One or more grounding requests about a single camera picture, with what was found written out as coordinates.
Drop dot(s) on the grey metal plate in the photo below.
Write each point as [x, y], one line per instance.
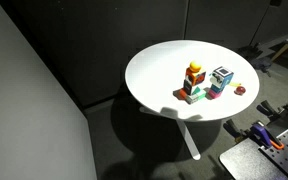
[244, 163]

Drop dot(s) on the orange flat block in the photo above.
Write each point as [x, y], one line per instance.
[182, 93]

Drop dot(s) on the pink flat block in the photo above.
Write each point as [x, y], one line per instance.
[214, 94]

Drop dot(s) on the black letter cube block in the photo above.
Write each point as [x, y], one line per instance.
[189, 86]

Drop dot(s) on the dark red toy apple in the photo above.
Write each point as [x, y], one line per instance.
[240, 90]

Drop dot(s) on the black clamp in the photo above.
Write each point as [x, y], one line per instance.
[234, 128]
[268, 108]

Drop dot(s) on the green flat block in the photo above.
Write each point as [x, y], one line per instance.
[201, 94]

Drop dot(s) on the yellow round toy fruit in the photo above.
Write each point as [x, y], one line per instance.
[195, 66]

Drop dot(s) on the blue cube with square print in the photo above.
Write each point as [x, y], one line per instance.
[221, 78]

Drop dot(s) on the grey flat block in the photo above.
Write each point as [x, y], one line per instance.
[191, 99]

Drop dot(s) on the yellow toy banana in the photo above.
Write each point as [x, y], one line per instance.
[234, 84]

